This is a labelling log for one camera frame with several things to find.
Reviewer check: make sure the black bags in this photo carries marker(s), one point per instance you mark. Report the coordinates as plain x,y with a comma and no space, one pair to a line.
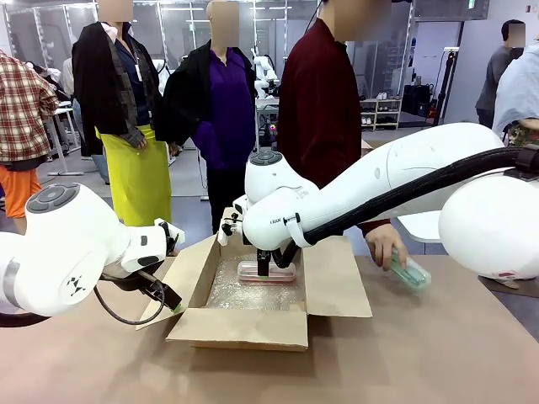
417,99

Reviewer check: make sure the background person grey top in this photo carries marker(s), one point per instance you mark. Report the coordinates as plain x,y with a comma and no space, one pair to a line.
497,76

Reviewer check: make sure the clear bubble wrap sheet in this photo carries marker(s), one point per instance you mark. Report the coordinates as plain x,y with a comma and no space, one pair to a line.
252,296

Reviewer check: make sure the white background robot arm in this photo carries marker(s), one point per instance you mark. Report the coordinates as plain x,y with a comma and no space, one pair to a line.
265,71

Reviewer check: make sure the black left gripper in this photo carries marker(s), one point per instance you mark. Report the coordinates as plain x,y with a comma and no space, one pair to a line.
126,283

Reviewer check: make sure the mannequin with plaid shirt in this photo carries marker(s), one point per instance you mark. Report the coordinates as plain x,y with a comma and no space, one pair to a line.
21,109

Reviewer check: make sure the mannequin with yellow skirt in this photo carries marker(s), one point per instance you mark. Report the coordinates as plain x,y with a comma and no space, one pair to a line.
135,168

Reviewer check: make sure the green clear glasses case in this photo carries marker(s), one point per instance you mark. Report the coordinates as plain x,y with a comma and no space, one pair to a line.
414,275

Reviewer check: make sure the person in maroon shirt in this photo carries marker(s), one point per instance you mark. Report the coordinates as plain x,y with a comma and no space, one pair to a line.
320,105

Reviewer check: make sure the background person light blue top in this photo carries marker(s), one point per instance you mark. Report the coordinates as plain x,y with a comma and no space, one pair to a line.
520,92

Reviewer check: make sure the black light stand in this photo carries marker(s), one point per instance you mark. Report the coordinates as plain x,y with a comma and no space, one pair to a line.
446,84

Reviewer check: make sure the person's left hand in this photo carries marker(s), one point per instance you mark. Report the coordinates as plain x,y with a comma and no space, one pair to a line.
385,246

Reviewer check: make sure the mannequin with purple shirt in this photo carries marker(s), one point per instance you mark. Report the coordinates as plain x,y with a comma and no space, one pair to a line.
223,105

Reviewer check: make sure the cardboard shipping box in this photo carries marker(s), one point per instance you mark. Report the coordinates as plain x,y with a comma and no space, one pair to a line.
244,330

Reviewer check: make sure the white shoe rack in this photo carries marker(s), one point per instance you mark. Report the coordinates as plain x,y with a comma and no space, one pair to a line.
381,111

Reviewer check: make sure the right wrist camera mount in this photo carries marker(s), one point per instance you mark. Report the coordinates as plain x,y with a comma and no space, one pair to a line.
229,227

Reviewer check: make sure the pink clear glasses case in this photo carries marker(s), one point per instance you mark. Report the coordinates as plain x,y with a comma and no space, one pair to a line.
282,275

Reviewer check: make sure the person's left forearm maroon sleeve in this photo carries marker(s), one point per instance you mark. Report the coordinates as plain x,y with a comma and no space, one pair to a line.
375,226

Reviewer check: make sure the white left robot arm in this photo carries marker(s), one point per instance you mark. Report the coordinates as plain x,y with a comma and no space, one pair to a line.
76,235

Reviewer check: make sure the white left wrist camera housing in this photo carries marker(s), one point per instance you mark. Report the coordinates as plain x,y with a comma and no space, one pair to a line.
145,248

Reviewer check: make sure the white standing desk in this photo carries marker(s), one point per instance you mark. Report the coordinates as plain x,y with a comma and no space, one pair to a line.
63,139

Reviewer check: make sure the white round table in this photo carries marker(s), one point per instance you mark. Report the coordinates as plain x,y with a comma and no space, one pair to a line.
417,227

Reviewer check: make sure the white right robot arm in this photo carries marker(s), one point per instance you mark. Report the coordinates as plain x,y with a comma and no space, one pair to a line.
421,160

